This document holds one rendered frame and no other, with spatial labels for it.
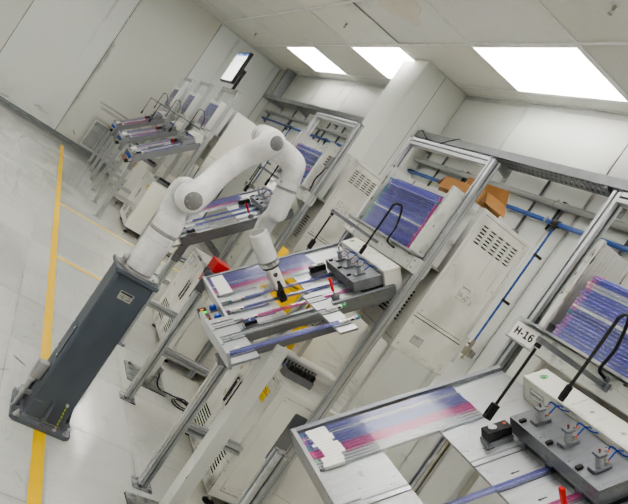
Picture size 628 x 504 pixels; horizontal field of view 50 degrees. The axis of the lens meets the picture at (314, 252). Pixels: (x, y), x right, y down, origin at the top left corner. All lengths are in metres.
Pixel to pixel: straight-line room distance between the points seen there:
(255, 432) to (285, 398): 0.19
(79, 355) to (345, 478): 1.31
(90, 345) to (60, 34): 8.80
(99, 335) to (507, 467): 1.60
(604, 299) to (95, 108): 9.87
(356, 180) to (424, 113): 2.21
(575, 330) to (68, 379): 1.85
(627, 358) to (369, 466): 0.73
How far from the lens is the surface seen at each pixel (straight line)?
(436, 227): 2.87
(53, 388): 2.84
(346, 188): 4.27
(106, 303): 2.70
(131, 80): 11.28
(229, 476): 3.02
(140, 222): 7.36
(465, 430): 2.00
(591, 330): 2.07
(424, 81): 6.34
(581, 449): 1.85
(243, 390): 2.54
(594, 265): 2.23
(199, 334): 4.28
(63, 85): 11.25
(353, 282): 2.83
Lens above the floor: 1.28
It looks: 3 degrees down
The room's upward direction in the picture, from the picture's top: 35 degrees clockwise
